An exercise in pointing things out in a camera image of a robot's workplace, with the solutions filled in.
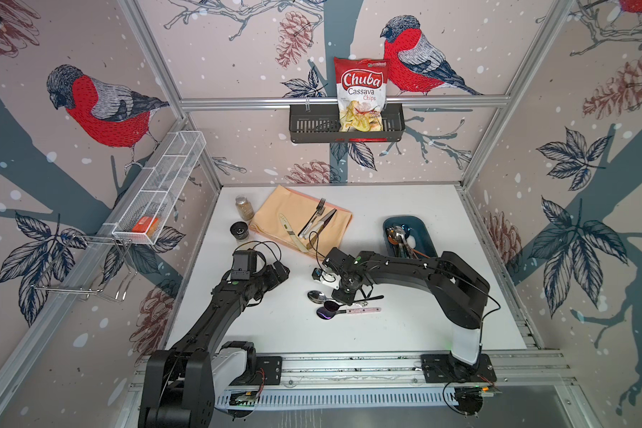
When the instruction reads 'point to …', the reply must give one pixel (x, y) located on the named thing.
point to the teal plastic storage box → (417, 236)
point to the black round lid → (240, 230)
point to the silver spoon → (316, 297)
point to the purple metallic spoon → (333, 306)
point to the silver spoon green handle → (401, 246)
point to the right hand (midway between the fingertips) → (339, 292)
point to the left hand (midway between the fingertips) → (284, 270)
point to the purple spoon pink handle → (326, 314)
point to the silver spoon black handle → (400, 231)
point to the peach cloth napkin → (298, 208)
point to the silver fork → (319, 211)
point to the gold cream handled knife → (292, 233)
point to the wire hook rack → (90, 265)
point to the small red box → (142, 224)
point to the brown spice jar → (244, 207)
